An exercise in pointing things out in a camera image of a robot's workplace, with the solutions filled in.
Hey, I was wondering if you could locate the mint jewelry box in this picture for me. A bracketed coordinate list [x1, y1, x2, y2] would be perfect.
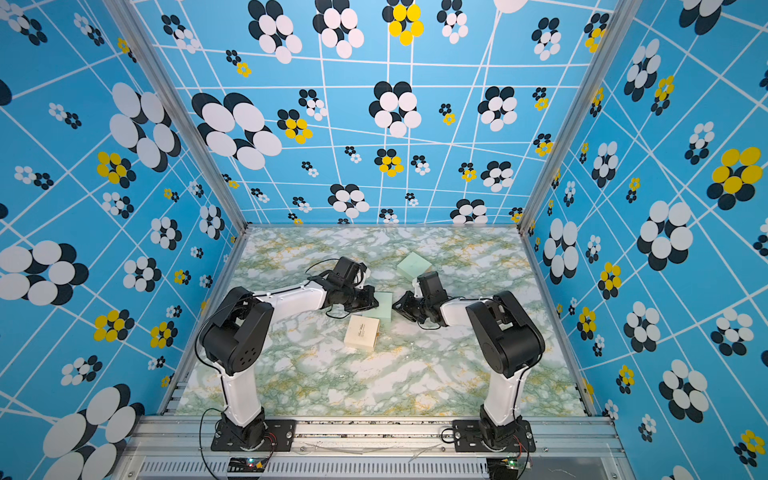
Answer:
[396, 252, 432, 281]
[362, 291, 393, 330]

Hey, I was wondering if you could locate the cream drawer jewelry box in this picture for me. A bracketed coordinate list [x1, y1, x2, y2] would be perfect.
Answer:
[344, 315, 380, 351]

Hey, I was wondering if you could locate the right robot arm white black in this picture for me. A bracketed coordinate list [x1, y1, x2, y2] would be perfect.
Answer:
[393, 290, 546, 428]

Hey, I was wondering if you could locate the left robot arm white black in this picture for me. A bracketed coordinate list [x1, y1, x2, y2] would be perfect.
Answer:
[200, 279, 378, 427]

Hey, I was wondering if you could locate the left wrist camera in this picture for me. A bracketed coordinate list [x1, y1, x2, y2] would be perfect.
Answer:
[329, 257, 367, 287]

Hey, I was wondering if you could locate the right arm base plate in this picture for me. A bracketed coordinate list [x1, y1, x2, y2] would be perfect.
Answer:
[451, 417, 537, 454]

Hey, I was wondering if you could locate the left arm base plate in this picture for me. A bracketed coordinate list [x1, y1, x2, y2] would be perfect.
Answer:
[210, 417, 297, 453]

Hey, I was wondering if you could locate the aluminium front rail frame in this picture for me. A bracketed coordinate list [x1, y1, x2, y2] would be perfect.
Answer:
[113, 416, 635, 479]

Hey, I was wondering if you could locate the right aluminium corner post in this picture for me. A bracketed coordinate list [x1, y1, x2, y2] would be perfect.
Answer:
[519, 0, 642, 235]

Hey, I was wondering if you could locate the aluminium corner post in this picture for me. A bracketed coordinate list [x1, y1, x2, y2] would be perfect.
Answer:
[104, 1, 248, 235]
[519, 0, 642, 235]

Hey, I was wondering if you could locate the left aluminium corner post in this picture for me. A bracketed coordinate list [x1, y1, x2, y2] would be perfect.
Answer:
[104, 1, 248, 235]

